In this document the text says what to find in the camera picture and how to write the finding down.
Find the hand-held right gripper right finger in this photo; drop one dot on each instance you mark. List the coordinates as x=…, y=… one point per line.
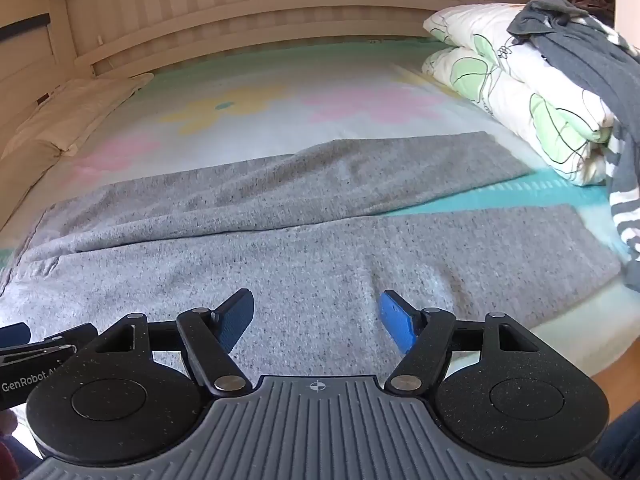
x=397, y=324

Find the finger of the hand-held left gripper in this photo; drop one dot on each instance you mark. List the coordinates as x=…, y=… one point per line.
x=14, y=334
x=75, y=334

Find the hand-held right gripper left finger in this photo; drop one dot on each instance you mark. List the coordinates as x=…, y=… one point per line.
x=234, y=324

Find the grey pants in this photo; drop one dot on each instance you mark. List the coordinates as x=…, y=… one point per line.
x=300, y=270

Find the cream pillow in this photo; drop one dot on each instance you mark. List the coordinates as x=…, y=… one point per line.
x=85, y=105

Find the flower-printed blanket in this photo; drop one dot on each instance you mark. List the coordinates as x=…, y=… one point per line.
x=300, y=85

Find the person's dark blue clothing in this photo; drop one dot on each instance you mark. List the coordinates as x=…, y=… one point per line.
x=622, y=450

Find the grey white striped garment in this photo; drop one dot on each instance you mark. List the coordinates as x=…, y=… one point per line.
x=625, y=195

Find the floral folded duvet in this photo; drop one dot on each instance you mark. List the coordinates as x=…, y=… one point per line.
x=510, y=75

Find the dark grey garment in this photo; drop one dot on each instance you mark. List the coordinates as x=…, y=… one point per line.
x=575, y=45

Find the cream wooden bed frame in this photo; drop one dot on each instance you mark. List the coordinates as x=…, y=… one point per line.
x=250, y=20

